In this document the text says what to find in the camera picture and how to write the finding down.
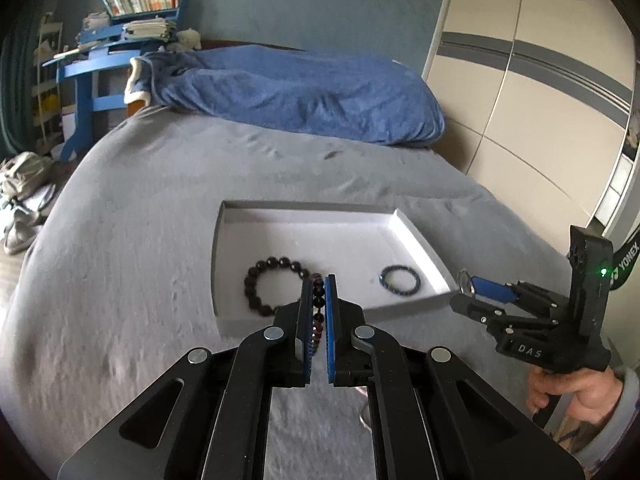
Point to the grey bed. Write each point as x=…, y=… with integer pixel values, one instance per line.
x=125, y=260

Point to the white shelf rack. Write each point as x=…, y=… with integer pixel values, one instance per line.
x=45, y=70

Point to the cream wardrobe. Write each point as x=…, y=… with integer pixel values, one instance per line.
x=530, y=85

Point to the blue wooden desk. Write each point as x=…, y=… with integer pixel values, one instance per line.
x=85, y=67

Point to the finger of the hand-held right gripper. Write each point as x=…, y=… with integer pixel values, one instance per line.
x=470, y=307
x=492, y=290

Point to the blue blanket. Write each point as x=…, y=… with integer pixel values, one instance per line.
x=300, y=90

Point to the white jewelry tray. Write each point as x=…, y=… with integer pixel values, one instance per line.
x=320, y=240

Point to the stack of papers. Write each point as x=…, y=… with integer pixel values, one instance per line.
x=150, y=29

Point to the person's right hand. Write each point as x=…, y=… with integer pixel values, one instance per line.
x=570, y=390

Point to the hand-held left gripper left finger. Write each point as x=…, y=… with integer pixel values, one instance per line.
x=303, y=330

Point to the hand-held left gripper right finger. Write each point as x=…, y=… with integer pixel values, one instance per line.
x=331, y=330

